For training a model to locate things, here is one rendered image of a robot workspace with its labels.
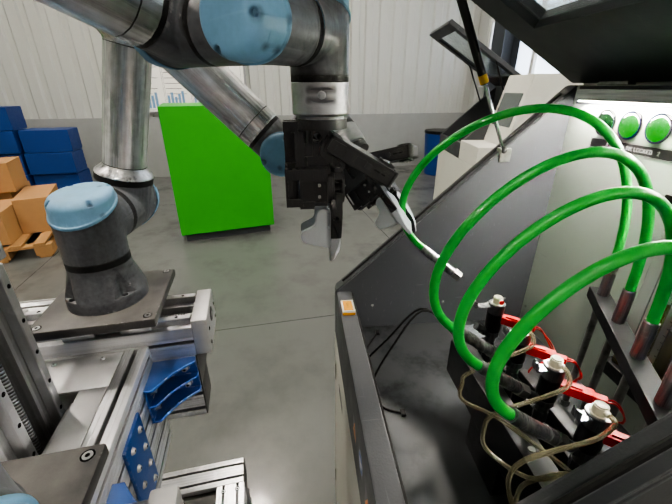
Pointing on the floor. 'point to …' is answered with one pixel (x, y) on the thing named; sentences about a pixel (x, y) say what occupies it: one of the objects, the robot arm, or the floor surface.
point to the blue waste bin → (432, 148)
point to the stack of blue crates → (43, 150)
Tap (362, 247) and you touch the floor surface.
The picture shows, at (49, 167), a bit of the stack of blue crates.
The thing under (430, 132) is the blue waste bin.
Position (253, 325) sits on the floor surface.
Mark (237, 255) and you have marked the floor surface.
